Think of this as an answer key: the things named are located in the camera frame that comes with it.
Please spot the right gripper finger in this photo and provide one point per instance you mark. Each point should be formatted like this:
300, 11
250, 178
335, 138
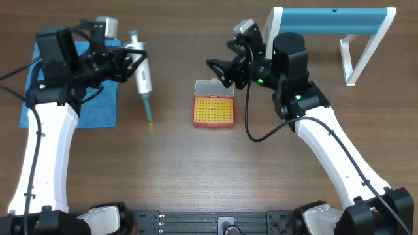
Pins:
215, 63
232, 45

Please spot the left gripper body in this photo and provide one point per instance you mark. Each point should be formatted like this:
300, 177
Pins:
104, 67

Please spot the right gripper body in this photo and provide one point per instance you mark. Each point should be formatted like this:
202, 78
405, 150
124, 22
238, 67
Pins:
240, 73

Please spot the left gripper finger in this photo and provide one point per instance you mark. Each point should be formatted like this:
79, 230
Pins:
141, 51

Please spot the white pipette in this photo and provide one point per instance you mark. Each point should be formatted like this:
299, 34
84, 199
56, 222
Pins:
143, 78

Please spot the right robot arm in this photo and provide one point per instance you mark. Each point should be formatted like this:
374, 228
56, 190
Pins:
320, 147

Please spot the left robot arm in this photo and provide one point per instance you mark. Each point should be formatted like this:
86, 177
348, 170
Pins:
49, 156

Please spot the blue cloth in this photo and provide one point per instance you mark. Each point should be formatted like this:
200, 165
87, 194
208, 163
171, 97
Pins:
98, 111

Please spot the red and yellow tip box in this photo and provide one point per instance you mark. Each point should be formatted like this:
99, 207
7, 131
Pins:
214, 111

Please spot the white and blue stand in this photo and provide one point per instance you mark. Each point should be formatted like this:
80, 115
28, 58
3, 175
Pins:
326, 21

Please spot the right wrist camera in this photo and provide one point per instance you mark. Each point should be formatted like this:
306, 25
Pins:
243, 26

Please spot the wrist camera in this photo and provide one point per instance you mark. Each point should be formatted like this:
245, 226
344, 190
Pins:
243, 26
108, 26

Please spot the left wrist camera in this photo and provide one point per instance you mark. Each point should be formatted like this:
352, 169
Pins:
108, 26

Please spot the mounting rail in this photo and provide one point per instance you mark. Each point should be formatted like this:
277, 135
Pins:
196, 222

